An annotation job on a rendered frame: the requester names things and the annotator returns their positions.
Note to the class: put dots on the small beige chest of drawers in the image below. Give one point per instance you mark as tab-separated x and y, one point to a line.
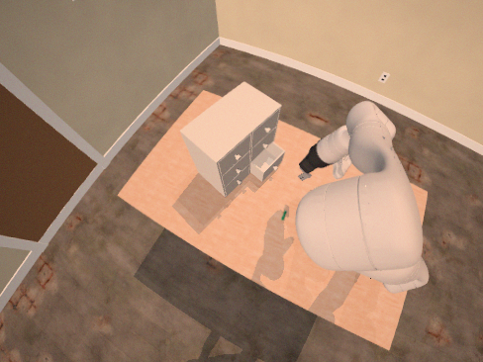
219	129

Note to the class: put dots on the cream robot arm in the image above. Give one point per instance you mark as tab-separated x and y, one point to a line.
367	221

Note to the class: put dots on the grey drawer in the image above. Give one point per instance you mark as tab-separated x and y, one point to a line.
264	129
235	170
267	161
256	150
236	181
234	155

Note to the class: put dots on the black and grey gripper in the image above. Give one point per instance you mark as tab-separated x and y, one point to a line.
320	156

